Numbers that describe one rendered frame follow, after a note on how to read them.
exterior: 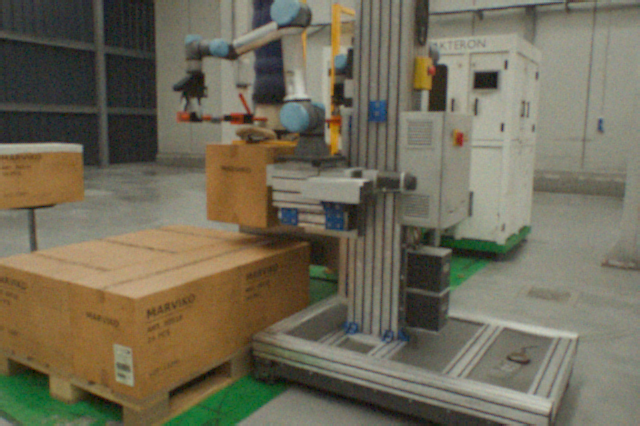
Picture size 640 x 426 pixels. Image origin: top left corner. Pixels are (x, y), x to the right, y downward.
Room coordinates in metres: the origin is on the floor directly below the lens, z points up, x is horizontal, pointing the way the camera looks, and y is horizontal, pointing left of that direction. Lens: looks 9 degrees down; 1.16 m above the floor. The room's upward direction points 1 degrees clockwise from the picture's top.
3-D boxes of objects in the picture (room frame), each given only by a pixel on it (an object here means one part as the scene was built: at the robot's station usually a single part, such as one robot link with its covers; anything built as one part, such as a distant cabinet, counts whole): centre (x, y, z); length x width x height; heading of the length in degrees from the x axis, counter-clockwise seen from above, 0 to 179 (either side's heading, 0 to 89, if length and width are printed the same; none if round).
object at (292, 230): (3.11, 0.16, 0.58); 0.70 x 0.03 x 0.06; 59
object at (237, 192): (3.00, 0.24, 0.87); 0.60 x 0.40 x 0.40; 147
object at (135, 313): (2.69, 0.77, 0.34); 1.20 x 1.00 x 0.40; 149
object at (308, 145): (2.43, 0.02, 1.09); 0.15 x 0.15 x 0.10
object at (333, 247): (3.11, 0.16, 0.47); 0.70 x 0.03 x 0.15; 59
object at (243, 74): (4.22, 0.55, 1.62); 0.20 x 0.05 x 0.30; 149
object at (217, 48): (2.48, 0.45, 1.50); 0.11 x 0.11 x 0.08; 67
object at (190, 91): (2.51, 0.55, 1.34); 0.09 x 0.08 x 0.12; 147
